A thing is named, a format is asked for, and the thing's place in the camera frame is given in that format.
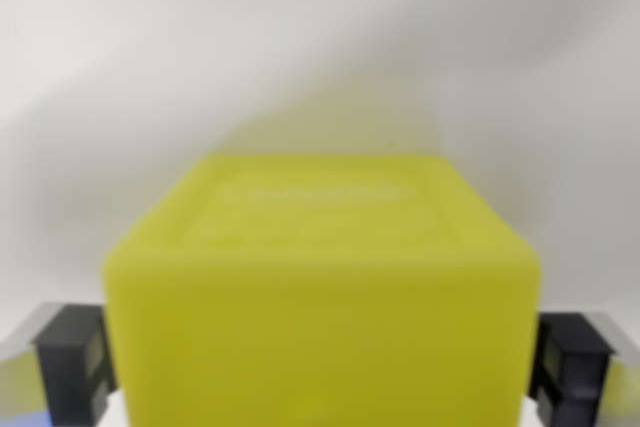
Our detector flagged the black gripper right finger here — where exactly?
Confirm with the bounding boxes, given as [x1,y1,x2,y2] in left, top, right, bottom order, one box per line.
[522,311,640,427]

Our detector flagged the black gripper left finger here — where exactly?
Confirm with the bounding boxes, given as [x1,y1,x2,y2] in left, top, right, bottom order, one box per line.
[0,301,119,427]

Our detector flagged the yellow cube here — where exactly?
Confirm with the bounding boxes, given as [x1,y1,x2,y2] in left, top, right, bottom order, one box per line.
[101,151,544,427]

